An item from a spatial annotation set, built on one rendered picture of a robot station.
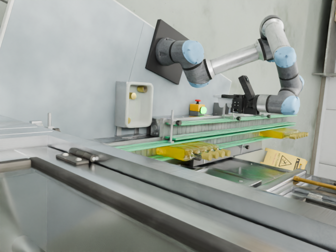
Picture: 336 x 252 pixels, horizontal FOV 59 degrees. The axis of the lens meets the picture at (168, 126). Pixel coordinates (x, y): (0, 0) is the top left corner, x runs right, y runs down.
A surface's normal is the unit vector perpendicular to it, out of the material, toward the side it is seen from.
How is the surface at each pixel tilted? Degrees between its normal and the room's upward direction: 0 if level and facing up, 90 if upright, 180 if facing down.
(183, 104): 0
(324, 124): 90
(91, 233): 90
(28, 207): 90
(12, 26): 0
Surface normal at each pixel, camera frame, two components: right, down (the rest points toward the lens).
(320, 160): -0.67, 0.06
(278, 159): -0.34, -0.43
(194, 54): 0.66, 0.08
